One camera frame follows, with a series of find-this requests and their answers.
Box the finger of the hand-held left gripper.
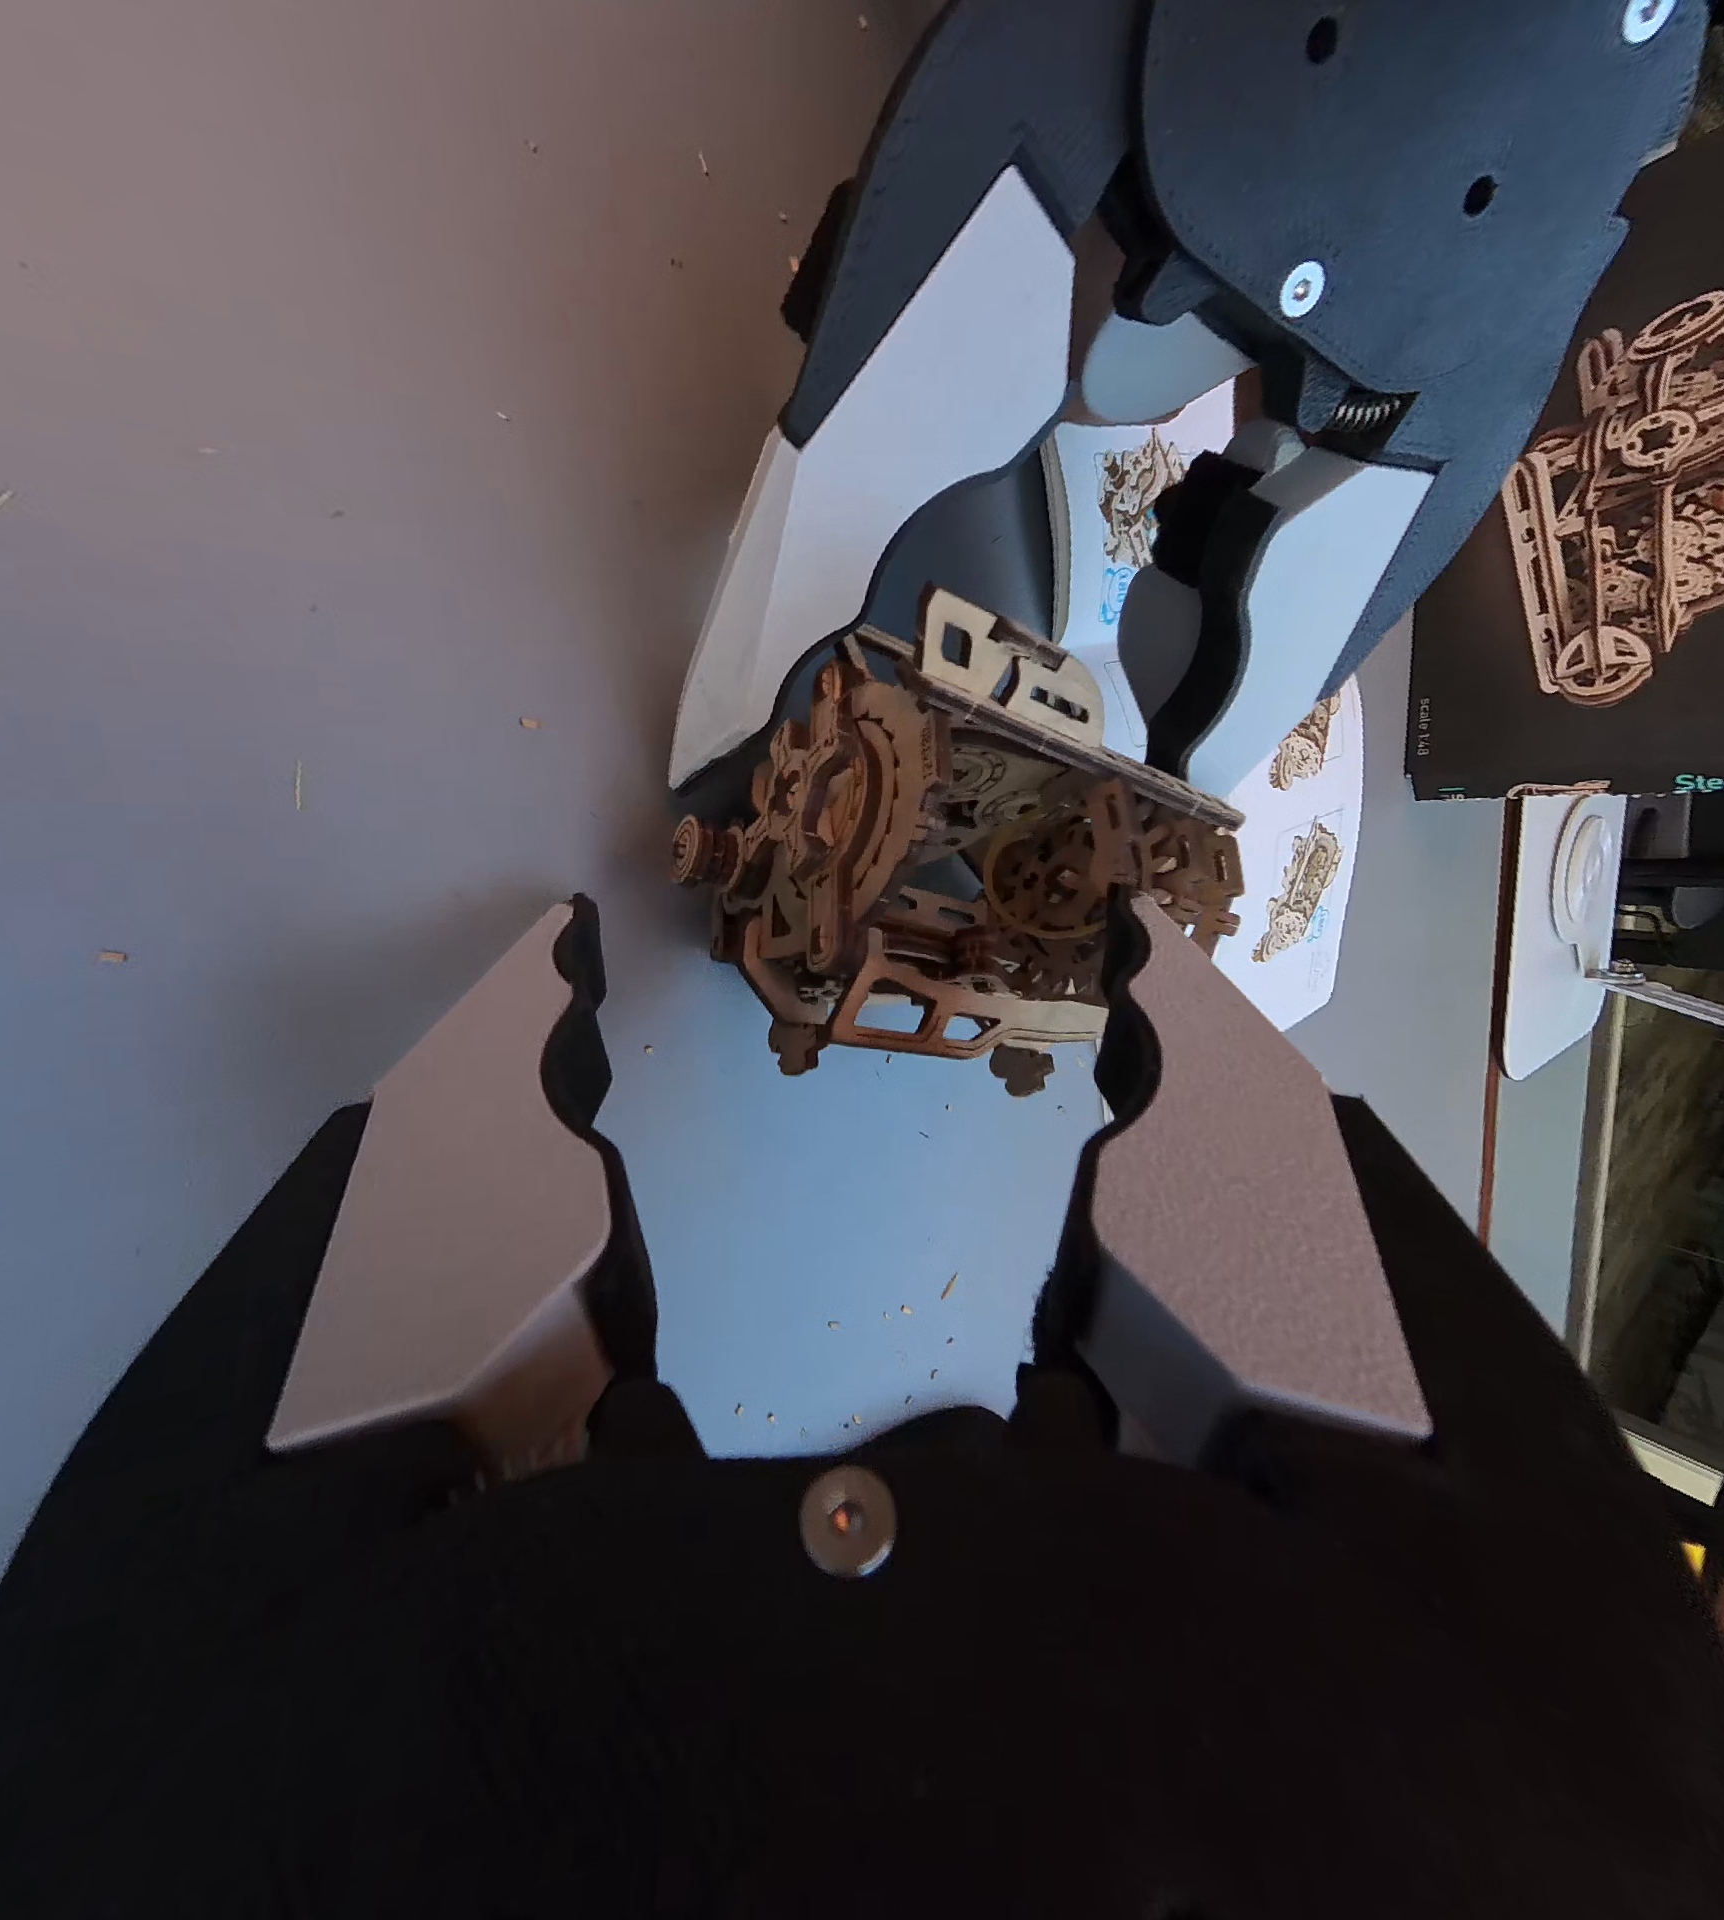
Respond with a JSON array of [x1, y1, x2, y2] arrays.
[[667, 163, 1255, 792], [1114, 416, 1439, 786]]

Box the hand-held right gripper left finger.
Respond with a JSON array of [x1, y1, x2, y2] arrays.
[[267, 895, 665, 1489]]

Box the metal bracket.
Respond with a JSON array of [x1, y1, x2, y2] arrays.
[[1588, 960, 1724, 1052]]

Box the black model kit box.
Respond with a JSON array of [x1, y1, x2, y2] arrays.
[[1406, 126, 1724, 804]]

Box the wooden mechanical model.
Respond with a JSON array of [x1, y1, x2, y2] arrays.
[[670, 588, 1246, 1101]]

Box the grey desk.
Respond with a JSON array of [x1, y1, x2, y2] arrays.
[[0, 0, 1511, 1743]]

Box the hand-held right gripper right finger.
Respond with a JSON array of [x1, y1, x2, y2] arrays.
[[1025, 888, 1436, 1473]]

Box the white instruction booklet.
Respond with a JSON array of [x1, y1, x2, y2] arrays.
[[1038, 374, 1370, 1038]]

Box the white rounded panel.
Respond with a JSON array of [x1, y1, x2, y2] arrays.
[[1494, 786, 1637, 1086]]

